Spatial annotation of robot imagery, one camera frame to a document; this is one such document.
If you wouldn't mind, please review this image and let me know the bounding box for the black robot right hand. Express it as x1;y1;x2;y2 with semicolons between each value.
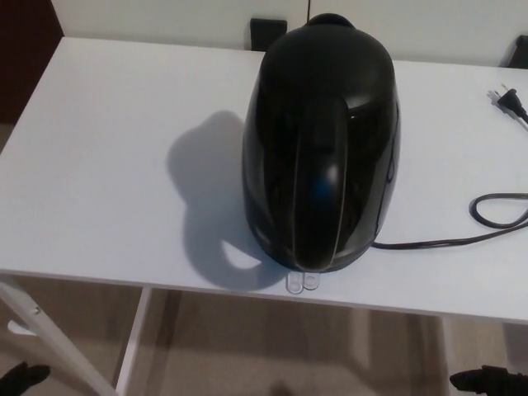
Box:
449;364;528;396

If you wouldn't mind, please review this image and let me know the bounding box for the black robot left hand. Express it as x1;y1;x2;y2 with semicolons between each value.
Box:
0;362;52;396

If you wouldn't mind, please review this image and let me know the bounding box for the dark brown wooden panel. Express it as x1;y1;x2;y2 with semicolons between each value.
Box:
0;0;64;125

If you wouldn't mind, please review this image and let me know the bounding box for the black electric kettle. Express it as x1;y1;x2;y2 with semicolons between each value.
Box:
242;12;402;275

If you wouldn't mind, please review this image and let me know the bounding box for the white cabinet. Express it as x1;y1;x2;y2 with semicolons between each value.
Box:
60;0;528;69

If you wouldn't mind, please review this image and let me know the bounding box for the black kettle power cord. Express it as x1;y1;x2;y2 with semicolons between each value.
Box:
370;83;528;251

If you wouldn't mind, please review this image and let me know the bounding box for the white table with metal frame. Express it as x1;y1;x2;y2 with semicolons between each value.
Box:
0;35;528;396

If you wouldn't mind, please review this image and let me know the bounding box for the black cabinet handle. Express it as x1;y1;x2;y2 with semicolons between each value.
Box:
249;18;287;53
507;35;528;68

